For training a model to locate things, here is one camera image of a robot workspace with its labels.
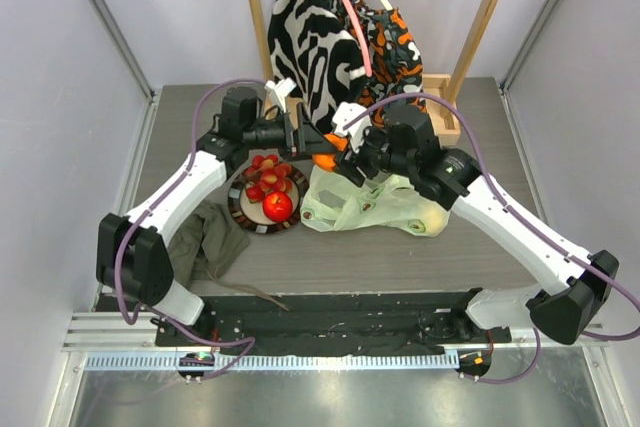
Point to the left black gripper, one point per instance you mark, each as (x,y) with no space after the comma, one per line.
(308,140)

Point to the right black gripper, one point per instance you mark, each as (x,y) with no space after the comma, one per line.
(351,162)

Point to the orange fake fruit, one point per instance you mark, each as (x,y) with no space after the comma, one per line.
(327,161)

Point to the avocado print plastic bag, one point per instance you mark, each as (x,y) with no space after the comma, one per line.
(333,204)

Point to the red fake apple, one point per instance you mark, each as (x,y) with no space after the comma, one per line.
(277,207)

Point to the yellow fake fruit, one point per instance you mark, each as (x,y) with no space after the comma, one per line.
(430,219)

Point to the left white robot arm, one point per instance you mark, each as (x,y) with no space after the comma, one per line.
(132,256)

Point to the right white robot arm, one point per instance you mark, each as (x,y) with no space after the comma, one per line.
(569,289)

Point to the black white zebra garment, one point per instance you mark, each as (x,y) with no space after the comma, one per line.
(310,45)

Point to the striped rim ceramic plate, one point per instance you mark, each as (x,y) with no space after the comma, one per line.
(250,216)

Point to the orange grey patterned garment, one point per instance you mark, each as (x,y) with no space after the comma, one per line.
(397,65)

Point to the olive green cloth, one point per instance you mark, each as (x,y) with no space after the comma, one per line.
(209,238)

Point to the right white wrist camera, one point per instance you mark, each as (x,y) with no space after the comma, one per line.
(350,121)

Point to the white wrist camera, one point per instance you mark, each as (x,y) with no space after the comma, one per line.
(350,121)
(278,91)

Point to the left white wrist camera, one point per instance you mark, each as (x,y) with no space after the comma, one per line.
(278,91)

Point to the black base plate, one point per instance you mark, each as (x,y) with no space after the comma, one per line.
(388,324)

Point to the white slotted cable duct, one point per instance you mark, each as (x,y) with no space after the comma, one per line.
(203,361)

